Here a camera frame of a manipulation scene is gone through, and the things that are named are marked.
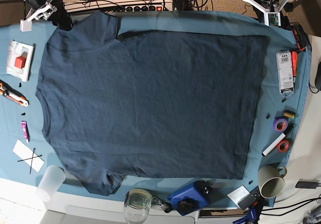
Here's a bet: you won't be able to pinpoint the dark blue T-shirt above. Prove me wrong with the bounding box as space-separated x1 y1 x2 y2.
36 13 269 196

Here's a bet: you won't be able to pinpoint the black power adapter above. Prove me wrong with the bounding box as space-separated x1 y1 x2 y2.
295 180 320 189

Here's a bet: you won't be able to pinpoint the orange black pliers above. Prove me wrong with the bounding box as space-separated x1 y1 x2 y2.
292 24 307 51

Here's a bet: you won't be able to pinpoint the red cube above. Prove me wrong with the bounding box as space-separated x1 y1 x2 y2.
15 56 26 69

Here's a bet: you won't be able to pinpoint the white paper card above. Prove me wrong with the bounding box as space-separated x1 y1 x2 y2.
13 140 45 172

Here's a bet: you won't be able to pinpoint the purple tape roll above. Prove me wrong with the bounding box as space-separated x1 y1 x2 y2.
273 118 288 133

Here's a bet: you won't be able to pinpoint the blue clamp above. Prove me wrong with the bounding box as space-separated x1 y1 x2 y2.
232 208 261 224

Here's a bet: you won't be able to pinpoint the beige ceramic mug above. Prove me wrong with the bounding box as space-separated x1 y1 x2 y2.
257 165 287 199

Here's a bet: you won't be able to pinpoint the white power strip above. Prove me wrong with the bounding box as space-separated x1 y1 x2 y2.
110 4 174 13

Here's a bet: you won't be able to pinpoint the pink glue tube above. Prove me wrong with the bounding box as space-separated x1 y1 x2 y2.
21 121 30 143

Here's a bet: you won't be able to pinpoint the blue table cloth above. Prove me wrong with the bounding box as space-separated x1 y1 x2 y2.
1 12 313 207

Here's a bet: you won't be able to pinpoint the clear wine glass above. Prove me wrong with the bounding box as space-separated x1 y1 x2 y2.
123 188 152 223

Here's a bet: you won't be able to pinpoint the red tape roll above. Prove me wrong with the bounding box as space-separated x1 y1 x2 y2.
276 140 290 153

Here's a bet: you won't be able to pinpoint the small battery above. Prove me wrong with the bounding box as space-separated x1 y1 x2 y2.
282 111 296 119

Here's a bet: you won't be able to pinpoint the orange utility knife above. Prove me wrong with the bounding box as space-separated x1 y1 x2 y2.
1 80 29 107

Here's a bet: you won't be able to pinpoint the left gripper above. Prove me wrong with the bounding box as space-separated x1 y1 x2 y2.
242 0 297 26

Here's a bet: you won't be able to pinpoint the white marker pen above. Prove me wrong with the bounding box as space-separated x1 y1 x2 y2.
262 133 286 157

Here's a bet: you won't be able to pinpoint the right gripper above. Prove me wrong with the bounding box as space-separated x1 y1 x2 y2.
20 0 57 32

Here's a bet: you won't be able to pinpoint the blue plastic box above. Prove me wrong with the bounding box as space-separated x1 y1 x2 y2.
167 180 213 216

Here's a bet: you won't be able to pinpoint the frosted plastic cup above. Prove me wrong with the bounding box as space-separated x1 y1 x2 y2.
36 166 66 202

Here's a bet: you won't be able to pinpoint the black remote control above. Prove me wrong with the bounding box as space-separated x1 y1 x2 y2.
238 186 262 210

